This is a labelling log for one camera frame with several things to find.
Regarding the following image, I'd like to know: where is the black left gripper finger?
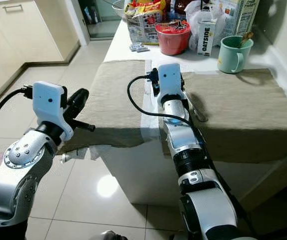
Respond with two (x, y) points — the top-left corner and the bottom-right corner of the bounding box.
(76, 88), (91, 122)
(65, 90), (79, 123)

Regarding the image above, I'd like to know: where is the red instant noodle bowl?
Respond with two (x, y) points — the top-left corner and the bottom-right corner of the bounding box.
(155, 20), (192, 56)

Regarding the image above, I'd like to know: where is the instant noodle multipack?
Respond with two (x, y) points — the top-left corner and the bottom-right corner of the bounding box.
(123, 0), (164, 46)

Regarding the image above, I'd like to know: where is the white Oatside drink carton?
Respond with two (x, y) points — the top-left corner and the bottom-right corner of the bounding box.
(197, 20), (218, 57)

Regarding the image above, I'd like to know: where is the cream kitchen cabinet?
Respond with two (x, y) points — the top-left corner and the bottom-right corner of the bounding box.
(0, 0), (82, 108)

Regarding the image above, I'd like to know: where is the white plastic bag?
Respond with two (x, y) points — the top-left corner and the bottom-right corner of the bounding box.
(183, 0), (229, 53)

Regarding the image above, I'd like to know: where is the glass sliding door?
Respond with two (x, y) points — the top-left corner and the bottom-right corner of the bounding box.
(63, 0), (122, 43)

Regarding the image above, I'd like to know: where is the green mug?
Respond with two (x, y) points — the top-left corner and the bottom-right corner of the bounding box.
(217, 35), (254, 74)

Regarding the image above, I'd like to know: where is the dark red snack pouch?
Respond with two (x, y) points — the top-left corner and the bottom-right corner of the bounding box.
(166, 0), (192, 16)

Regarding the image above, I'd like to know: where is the steel bowl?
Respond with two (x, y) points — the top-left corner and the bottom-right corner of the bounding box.
(111, 0), (127, 18)

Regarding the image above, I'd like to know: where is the gold spoon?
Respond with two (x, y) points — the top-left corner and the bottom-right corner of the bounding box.
(238, 31), (255, 48)

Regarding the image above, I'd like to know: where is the cream crackers box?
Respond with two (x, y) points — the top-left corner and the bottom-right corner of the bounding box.
(216, 0), (260, 38)

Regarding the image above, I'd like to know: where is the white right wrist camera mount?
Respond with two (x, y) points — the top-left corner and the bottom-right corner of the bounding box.
(157, 63), (184, 106)

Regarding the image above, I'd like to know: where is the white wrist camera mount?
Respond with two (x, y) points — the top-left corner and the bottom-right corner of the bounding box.
(32, 81), (74, 142)
(157, 63), (184, 106)

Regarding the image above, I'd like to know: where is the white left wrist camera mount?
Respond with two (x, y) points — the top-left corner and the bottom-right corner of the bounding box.
(32, 81), (74, 142)

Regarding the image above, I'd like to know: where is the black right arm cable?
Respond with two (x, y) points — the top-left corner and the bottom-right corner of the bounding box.
(127, 74), (214, 151)

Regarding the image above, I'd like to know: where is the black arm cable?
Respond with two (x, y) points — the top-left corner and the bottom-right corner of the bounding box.
(127, 74), (214, 151)
(0, 87), (34, 151)

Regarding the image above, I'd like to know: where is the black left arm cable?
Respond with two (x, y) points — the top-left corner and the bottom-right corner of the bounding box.
(0, 87), (34, 151)

